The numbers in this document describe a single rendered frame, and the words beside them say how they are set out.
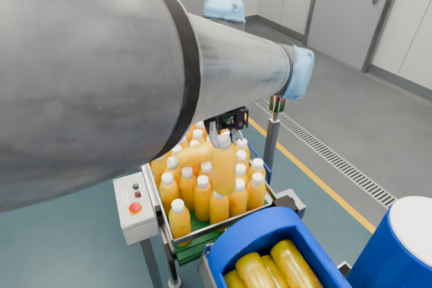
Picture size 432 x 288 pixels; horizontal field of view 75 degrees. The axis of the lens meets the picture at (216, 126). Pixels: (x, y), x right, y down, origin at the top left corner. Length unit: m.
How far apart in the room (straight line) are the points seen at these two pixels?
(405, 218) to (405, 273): 0.16
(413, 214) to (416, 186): 1.77
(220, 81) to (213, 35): 0.03
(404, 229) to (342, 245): 1.19
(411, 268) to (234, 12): 0.91
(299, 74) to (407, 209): 0.86
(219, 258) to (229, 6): 0.57
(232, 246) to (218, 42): 0.60
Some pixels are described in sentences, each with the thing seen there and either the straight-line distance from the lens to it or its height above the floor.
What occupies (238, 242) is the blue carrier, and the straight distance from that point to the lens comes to 0.72.
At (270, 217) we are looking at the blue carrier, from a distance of 0.74.
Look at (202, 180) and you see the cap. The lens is 0.97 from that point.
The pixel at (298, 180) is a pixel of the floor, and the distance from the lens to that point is 2.54.
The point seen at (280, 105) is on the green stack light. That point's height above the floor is 1.19.
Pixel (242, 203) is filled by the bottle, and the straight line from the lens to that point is 1.00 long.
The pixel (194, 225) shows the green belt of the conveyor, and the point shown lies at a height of 0.90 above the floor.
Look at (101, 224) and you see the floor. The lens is 2.34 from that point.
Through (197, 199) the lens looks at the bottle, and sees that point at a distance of 1.01.
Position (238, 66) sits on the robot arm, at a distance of 0.20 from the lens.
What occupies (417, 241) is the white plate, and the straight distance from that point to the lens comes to 1.10.
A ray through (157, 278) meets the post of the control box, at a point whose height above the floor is 0.55.
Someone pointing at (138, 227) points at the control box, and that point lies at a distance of 0.93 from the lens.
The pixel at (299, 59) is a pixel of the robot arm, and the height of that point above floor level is 1.68.
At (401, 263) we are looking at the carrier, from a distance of 1.12.
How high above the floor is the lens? 1.83
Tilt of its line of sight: 38 degrees down
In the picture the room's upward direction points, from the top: straight up
